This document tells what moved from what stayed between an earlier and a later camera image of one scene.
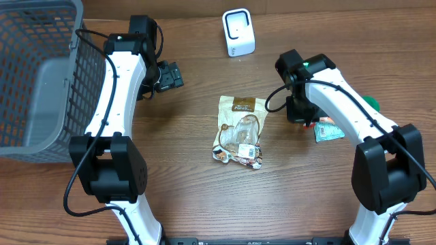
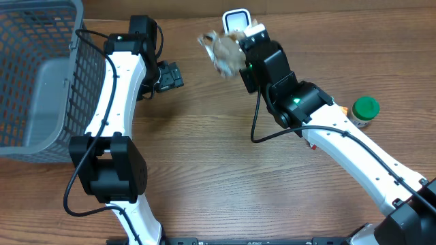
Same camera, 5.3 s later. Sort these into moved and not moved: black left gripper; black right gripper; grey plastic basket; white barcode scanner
Moved: black right gripper
Not moved: white barcode scanner; black left gripper; grey plastic basket
